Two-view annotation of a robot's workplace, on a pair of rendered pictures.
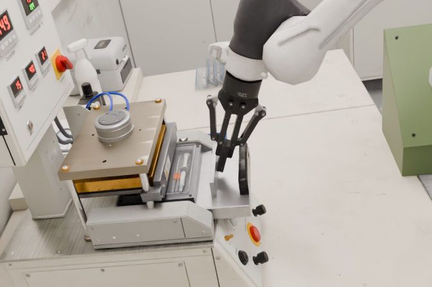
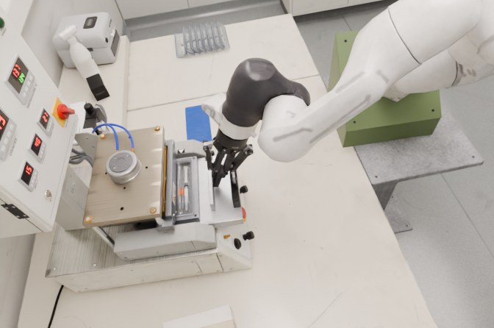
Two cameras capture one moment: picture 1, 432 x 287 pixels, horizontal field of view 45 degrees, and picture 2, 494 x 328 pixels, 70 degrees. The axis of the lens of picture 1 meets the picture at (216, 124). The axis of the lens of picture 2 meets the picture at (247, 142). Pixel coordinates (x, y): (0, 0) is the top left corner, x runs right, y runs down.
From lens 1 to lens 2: 0.45 m
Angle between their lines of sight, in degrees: 23
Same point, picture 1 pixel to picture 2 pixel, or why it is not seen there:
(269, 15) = (260, 97)
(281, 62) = (276, 153)
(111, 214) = (134, 240)
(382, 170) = (328, 141)
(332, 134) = not seen: hidden behind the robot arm
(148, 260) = (167, 262)
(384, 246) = (333, 213)
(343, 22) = (333, 124)
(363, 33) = not seen: outside the picture
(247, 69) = (240, 133)
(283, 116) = not seen: hidden behind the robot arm
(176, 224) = (187, 244)
